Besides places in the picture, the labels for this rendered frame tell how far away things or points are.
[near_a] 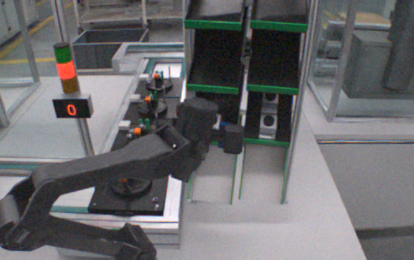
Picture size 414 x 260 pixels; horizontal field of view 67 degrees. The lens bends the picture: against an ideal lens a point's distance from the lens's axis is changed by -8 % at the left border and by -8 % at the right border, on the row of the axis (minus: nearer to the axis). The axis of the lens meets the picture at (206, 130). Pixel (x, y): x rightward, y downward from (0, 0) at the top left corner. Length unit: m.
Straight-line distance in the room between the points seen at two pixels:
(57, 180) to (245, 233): 0.75
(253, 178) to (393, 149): 0.99
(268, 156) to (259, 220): 0.24
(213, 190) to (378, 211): 1.32
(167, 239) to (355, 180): 1.17
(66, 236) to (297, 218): 0.82
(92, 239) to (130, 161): 0.16
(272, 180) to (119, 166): 0.61
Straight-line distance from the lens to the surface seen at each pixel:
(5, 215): 0.55
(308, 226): 1.19
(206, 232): 1.13
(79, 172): 0.52
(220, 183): 1.04
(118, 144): 1.35
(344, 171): 1.85
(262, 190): 1.05
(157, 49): 2.42
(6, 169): 1.44
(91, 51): 3.01
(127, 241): 0.67
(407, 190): 2.13
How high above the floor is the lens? 1.73
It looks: 33 degrees down
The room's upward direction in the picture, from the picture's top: straight up
